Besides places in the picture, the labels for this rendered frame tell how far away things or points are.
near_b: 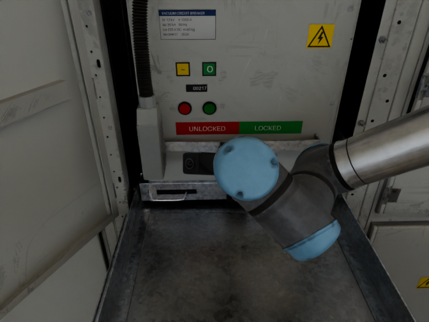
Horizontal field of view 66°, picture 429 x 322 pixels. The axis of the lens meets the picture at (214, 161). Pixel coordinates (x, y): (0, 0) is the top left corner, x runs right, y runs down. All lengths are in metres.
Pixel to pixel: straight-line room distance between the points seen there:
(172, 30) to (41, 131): 0.34
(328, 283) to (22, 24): 0.79
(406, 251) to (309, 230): 0.71
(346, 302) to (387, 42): 0.55
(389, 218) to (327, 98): 0.42
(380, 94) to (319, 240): 0.45
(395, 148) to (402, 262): 0.70
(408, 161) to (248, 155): 0.24
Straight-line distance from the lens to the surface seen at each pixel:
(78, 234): 0.93
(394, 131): 0.57
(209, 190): 0.93
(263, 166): 0.47
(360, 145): 0.58
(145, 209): 0.96
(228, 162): 0.47
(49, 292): 1.26
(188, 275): 0.79
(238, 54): 0.79
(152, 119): 0.73
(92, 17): 0.76
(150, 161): 0.77
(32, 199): 0.79
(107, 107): 0.81
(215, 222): 0.91
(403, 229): 1.12
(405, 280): 1.30
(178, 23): 0.77
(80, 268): 1.13
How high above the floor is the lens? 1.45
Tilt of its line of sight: 32 degrees down
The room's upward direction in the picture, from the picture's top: straight up
